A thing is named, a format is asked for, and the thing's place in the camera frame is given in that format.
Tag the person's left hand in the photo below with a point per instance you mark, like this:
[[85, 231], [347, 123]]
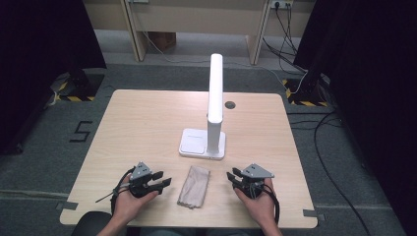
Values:
[[129, 208]]

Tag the grey tape piece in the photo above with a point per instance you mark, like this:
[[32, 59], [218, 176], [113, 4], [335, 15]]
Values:
[[313, 213], [67, 206]]

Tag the brown cardboard box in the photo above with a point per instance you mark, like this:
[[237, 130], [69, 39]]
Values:
[[162, 40]]

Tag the person's right hand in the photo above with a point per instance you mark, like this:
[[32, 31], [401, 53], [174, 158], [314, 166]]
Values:
[[260, 208]]

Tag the white desk lamp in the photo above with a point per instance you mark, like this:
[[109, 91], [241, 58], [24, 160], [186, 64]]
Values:
[[215, 98]]

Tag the white power outlet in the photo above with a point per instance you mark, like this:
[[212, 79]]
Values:
[[282, 3]]

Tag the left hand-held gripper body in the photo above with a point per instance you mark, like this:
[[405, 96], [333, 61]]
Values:
[[141, 172]]

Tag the beige wooden desk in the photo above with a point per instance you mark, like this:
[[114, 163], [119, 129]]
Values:
[[196, 19]]

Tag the black curtain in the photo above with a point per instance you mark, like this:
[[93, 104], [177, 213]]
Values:
[[370, 82], [39, 65]]

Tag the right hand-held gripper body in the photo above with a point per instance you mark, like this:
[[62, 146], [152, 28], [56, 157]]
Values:
[[257, 172]]

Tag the striped black stand base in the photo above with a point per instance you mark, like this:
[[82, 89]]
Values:
[[80, 86], [306, 95]]

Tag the beige cloth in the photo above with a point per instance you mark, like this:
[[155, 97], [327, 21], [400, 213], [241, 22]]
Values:
[[194, 187]]

